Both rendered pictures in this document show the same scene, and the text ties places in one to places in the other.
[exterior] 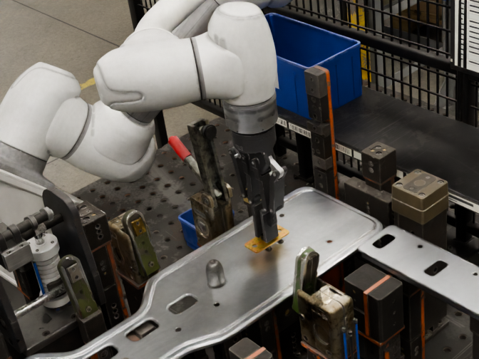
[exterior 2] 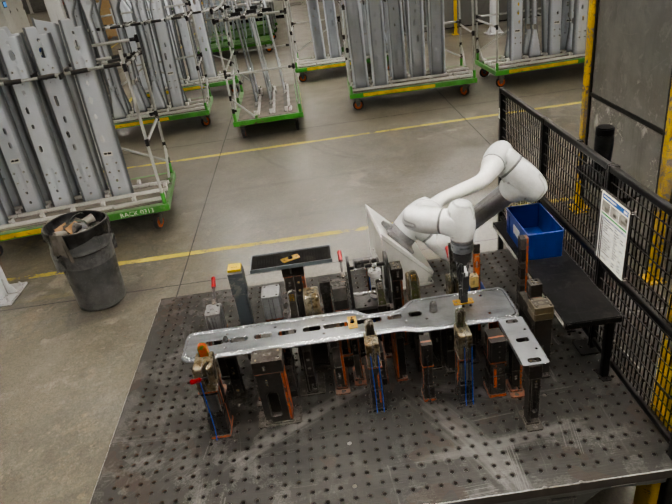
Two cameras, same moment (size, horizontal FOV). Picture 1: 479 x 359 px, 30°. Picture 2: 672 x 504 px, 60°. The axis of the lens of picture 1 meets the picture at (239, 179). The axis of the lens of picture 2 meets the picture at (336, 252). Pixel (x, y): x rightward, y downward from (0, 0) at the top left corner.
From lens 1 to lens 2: 1.07 m
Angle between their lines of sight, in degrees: 31
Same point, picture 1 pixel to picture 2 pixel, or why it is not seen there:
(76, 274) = (380, 286)
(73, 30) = not seen: hidden behind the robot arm
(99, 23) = not seen: hidden behind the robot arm
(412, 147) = (559, 287)
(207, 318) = (419, 321)
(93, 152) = (435, 243)
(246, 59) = (457, 223)
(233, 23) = (454, 208)
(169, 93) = (424, 228)
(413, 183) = (538, 301)
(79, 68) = not seen: hidden behind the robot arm
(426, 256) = (523, 334)
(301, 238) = (479, 307)
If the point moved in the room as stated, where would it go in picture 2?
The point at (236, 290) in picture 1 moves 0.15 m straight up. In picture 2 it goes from (437, 316) to (436, 285)
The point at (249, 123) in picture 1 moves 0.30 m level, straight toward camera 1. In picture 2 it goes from (456, 249) to (422, 288)
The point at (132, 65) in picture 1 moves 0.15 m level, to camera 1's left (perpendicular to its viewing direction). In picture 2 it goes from (414, 213) to (380, 208)
